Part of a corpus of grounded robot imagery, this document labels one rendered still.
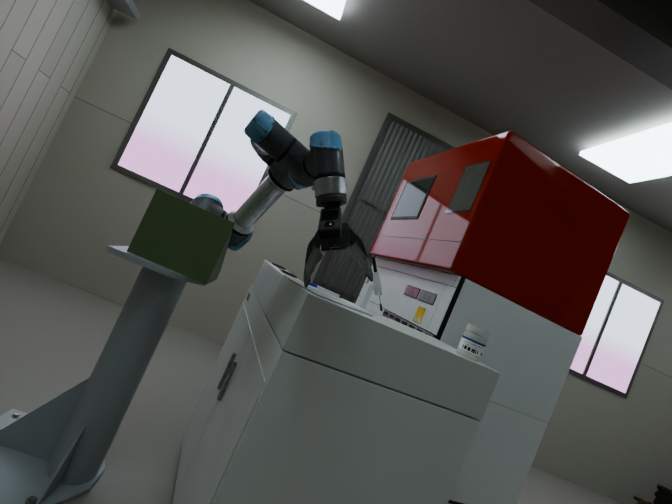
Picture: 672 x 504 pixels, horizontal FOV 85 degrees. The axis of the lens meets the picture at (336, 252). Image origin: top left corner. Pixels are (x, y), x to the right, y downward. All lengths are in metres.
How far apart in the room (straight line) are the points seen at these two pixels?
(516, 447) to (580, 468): 3.58
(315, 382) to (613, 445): 4.92
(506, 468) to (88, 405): 1.62
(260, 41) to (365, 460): 3.66
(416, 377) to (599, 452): 4.59
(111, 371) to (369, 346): 0.93
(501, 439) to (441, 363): 0.80
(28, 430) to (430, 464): 1.37
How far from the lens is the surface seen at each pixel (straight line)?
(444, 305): 1.49
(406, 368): 1.03
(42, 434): 1.78
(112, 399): 1.56
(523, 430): 1.89
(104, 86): 4.13
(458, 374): 1.12
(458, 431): 1.19
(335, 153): 0.85
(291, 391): 0.94
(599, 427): 5.43
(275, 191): 1.37
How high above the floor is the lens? 1.03
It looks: 3 degrees up
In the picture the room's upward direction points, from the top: 24 degrees clockwise
